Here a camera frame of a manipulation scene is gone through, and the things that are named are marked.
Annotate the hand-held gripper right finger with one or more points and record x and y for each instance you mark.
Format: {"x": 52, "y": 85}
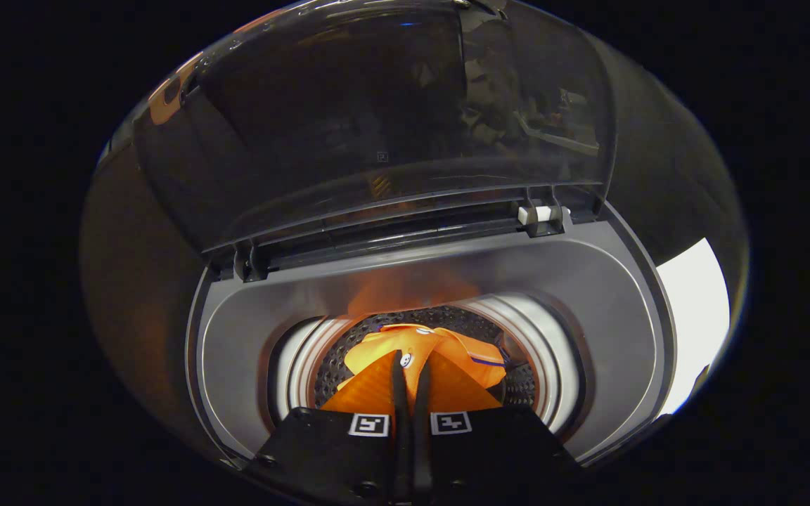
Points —
{"x": 422, "y": 422}

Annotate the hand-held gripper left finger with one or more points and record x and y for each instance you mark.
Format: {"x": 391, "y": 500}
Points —
{"x": 398, "y": 422}

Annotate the yellow polo shirt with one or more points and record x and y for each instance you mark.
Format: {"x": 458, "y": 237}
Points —
{"x": 447, "y": 351}

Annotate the dark grey washing machine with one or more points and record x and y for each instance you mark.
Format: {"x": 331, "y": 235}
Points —
{"x": 588, "y": 295}

